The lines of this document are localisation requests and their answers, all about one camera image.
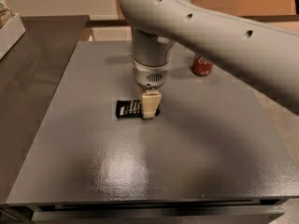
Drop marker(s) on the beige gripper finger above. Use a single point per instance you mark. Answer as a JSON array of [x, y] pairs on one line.
[[150, 100]]

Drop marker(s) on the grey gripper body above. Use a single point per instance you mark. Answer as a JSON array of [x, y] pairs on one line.
[[150, 76]]

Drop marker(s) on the black rxbar chocolate wrapper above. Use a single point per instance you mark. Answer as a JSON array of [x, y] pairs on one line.
[[129, 109]]

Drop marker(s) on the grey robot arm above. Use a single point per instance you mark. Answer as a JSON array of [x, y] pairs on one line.
[[263, 56]]

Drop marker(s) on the red coca-cola can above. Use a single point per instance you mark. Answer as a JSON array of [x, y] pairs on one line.
[[201, 66]]

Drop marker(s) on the dark side counter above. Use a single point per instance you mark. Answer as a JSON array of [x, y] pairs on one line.
[[29, 75]]

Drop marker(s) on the white box on counter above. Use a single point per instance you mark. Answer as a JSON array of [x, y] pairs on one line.
[[10, 33]]

